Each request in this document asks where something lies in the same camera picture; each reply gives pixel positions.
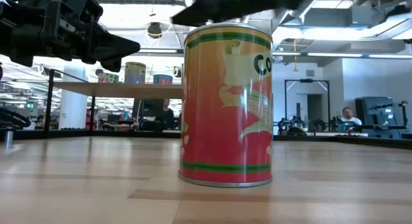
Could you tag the yellow hanging pendant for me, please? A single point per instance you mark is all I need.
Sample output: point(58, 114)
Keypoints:
point(295, 68)

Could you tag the black monitor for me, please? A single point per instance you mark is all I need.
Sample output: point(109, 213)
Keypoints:
point(149, 109)

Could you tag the black round ceiling fixture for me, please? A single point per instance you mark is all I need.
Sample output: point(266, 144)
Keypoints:
point(154, 29)

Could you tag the grey door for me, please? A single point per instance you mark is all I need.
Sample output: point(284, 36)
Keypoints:
point(314, 108)

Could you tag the person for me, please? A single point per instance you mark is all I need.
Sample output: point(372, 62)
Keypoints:
point(166, 113)
point(349, 116)

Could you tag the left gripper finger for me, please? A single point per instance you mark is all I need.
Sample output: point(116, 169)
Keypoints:
point(109, 43)
point(119, 56)

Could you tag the orange corn can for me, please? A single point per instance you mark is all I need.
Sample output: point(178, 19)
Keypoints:
point(225, 121)

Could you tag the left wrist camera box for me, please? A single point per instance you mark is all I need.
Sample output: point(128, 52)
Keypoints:
point(88, 8)

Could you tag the blue peach can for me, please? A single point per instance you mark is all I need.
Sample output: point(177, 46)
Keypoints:
point(135, 73)

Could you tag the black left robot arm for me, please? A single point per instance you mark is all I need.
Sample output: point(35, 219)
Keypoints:
point(16, 31)

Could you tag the black dome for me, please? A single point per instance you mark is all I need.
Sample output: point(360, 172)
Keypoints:
point(296, 131)

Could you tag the silver ventilation duct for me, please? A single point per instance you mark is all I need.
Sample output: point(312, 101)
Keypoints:
point(289, 17)

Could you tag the small green pink can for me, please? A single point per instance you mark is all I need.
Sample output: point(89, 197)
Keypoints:
point(108, 78)

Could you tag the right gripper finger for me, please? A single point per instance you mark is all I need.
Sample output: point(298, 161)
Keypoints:
point(209, 18)
point(206, 8)

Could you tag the green exit sign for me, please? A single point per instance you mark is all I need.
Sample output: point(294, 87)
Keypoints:
point(30, 105)

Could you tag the silver metal post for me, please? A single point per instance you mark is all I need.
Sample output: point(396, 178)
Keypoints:
point(8, 139)

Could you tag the wall vent grille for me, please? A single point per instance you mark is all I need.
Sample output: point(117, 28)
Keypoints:
point(310, 72)

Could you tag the black background robot arm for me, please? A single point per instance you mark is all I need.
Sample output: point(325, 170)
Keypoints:
point(283, 124)
point(336, 121)

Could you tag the white building column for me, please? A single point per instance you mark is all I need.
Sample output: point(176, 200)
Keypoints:
point(74, 111)

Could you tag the black aluminium rig frame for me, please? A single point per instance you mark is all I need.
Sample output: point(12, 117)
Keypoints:
point(128, 134)

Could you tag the long ceiling light strip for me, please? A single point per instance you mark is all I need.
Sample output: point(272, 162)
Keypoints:
point(157, 51)
point(334, 54)

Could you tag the black metal frame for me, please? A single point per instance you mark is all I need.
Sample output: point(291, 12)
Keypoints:
point(305, 80)

